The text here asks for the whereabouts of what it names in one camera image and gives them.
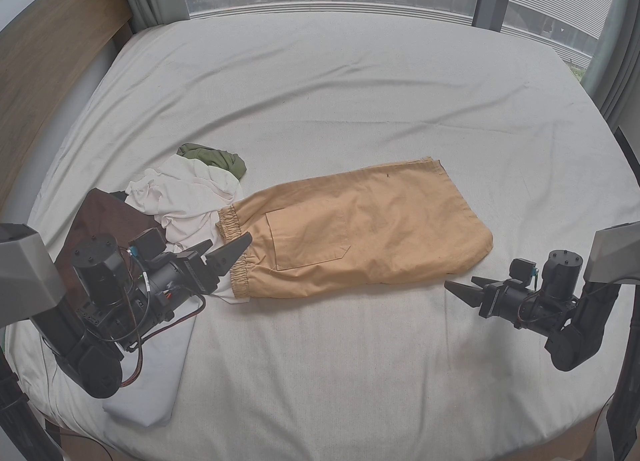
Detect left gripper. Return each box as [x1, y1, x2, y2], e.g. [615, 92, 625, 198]
[145, 231, 253, 302]

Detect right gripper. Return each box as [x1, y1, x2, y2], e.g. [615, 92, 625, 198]
[443, 275, 543, 322]

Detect tan shorts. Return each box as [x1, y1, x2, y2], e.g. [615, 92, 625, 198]
[215, 155, 495, 302]

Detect bed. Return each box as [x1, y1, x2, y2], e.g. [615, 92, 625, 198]
[0, 0, 640, 461]

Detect white garment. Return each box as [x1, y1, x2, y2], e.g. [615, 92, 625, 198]
[124, 153, 252, 306]

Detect green garment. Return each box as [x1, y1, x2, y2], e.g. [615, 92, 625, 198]
[179, 143, 247, 181]

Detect brown garment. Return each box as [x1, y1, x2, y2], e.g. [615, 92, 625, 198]
[54, 188, 168, 280]

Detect pale grey garment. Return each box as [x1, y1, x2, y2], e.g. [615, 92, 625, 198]
[101, 299, 197, 428]

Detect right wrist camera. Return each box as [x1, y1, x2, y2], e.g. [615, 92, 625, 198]
[508, 258, 538, 287]

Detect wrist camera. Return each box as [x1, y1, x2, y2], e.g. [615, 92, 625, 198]
[508, 258, 538, 287]
[128, 228, 167, 265]

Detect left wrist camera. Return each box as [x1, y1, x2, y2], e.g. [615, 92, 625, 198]
[128, 228, 167, 265]

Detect black cable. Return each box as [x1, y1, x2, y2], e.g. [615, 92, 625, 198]
[122, 294, 207, 354]

